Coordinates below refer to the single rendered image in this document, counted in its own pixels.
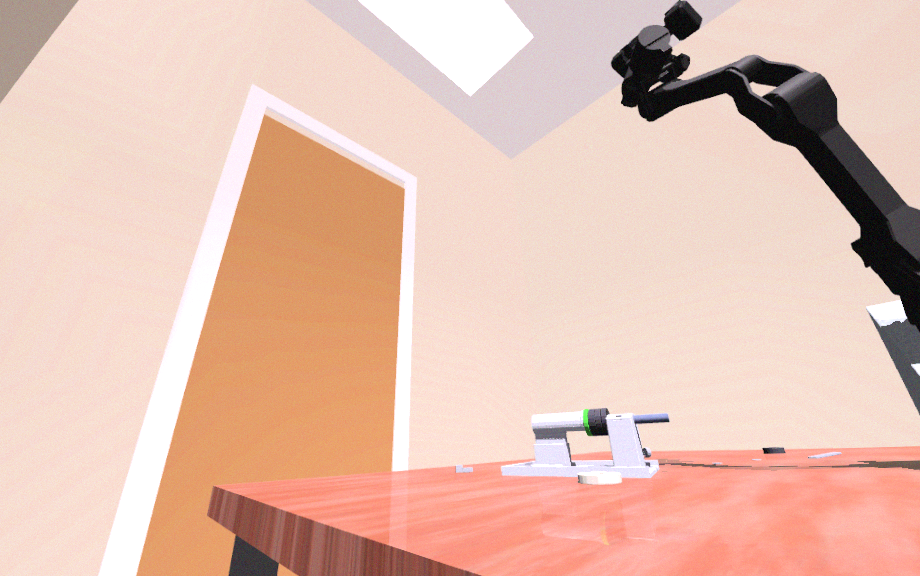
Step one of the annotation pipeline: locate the green spacer ring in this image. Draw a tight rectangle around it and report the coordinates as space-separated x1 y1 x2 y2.
583 409 593 437

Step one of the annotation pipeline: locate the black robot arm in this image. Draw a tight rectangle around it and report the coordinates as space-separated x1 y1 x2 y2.
621 25 920 331

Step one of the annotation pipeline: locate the white flat washer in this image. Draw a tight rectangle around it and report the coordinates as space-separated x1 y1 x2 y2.
578 472 622 485

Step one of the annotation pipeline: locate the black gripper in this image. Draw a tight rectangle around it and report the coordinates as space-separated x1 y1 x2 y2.
611 0 702 78

